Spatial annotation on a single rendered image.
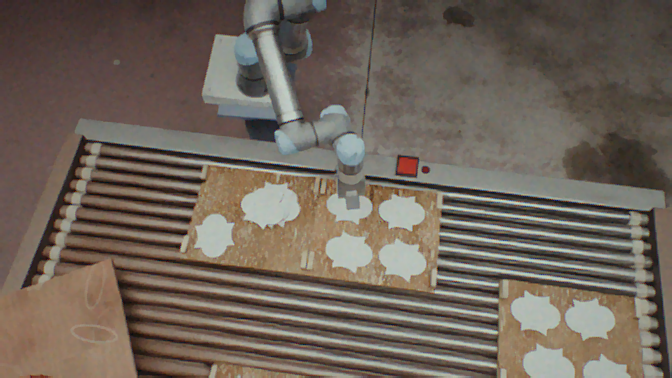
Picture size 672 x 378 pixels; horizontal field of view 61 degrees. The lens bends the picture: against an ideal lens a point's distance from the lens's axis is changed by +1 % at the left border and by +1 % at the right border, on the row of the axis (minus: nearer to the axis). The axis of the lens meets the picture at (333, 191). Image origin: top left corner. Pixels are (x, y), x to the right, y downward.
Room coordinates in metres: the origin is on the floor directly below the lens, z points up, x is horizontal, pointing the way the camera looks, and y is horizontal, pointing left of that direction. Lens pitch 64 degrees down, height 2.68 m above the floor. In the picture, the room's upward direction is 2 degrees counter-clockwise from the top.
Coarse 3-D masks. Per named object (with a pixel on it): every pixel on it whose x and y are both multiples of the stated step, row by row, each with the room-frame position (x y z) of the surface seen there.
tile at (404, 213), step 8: (392, 200) 0.80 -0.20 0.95; (400, 200) 0.80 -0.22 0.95; (408, 200) 0.79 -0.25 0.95; (384, 208) 0.77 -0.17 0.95; (392, 208) 0.77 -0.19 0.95; (400, 208) 0.77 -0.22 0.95; (408, 208) 0.76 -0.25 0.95; (416, 208) 0.76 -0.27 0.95; (384, 216) 0.74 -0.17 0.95; (392, 216) 0.74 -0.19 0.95; (400, 216) 0.74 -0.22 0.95; (408, 216) 0.74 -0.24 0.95; (416, 216) 0.74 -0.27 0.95; (424, 216) 0.73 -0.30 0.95; (392, 224) 0.71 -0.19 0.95; (400, 224) 0.71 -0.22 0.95; (408, 224) 0.71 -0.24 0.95; (416, 224) 0.71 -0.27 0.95
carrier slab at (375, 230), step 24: (336, 192) 0.84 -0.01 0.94; (384, 192) 0.83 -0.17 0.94; (408, 192) 0.83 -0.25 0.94; (432, 192) 0.83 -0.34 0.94; (336, 216) 0.75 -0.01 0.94; (432, 216) 0.74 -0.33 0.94; (312, 240) 0.67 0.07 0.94; (384, 240) 0.66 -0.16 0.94; (408, 240) 0.66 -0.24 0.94; (432, 240) 0.65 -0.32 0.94; (432, 264) 0.57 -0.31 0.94; (408, 288) 0.50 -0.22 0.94; (432, 288) 0.49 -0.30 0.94
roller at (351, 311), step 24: (48, 264) 0.62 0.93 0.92; (72, 264) 0.62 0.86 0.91; (168, 288) 0.53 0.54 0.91; (192, 288) 0.53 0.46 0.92; (216, 288) 0.52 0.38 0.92; (240, 288) 0.52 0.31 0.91; (336, 312) 0.43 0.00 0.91; (360, 312) 0.43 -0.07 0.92; (384, 312) 0.43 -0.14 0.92; (480, 336) 0.35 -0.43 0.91; (648, 360) 0.26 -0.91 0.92
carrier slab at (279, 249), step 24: (216, 168) 0.95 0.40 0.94; (240, 168) 0.94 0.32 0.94; (216, 192) 0.85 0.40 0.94; (240, 192) 0.85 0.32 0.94; (312, 192) 0.84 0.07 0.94; (192, 216) 0.77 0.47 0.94; (240, 216) 0.76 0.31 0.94; (312, 216) 0.75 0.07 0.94; (192, 240) 0.68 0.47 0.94; (240, 240) 0.68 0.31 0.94; (264, 240) 0.67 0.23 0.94; (288, 240) 0.67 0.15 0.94; (240, 264) 0.59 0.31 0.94; (264, 264) 0.59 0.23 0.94; (288, 264) 0.59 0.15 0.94
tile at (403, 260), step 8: (384, 248) 0.63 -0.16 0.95; (392, 248) 0.63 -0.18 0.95; (400, 248) 0.63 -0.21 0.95; (408, 248) 0.62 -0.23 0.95; (416, 248) 0.62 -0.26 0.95; (384, 256) 0.60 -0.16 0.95; (392, 256) 0.60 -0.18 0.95; (400, 256) 0.60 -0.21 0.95; (408, 256) 0.60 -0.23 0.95; (416, 256) 0.60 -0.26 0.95; (384, 264) 0.57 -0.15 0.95; (392, 264) 0.57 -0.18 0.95; (400, 264) 0.57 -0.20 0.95; (408, 264) 0.57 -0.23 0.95; (416, 264) 0.57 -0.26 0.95; (424, 264) 0.57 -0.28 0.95; (392, 272) 0.55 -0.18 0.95; (400, 272) 0.54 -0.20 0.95; (408, 272) 0.54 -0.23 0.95; (416, 272) 0.54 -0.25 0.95; (408, 280) 0.52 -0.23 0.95
